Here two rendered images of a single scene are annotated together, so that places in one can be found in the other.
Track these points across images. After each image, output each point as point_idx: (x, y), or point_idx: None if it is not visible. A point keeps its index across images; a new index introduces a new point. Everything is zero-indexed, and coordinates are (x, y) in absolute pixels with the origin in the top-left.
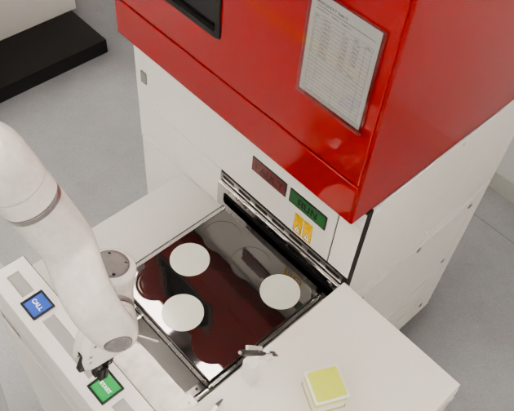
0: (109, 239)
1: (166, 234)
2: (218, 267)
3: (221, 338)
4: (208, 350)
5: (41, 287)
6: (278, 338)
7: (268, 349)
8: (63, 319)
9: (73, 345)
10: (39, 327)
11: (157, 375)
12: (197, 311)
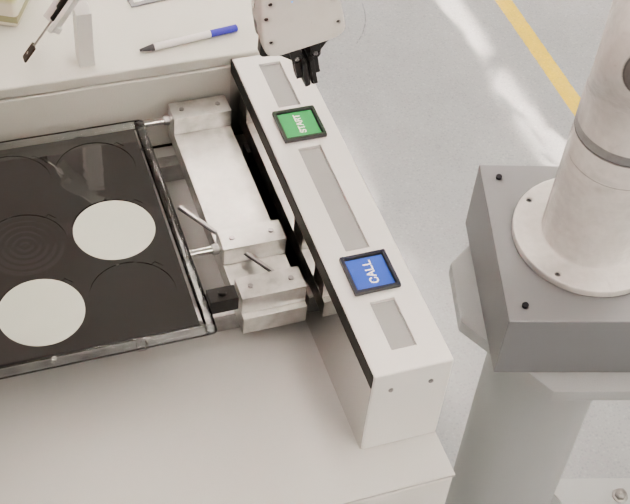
0: (166, 497)
1: (38, 461)
2: None
3: (76, 172)
4: (108, 164)
5: (355, 303)
6: None
7: (26, 80)
8: (332, 237)
9: (341, 5)
10: (376, 239)
11: (206, 177)
12: (87, 221)
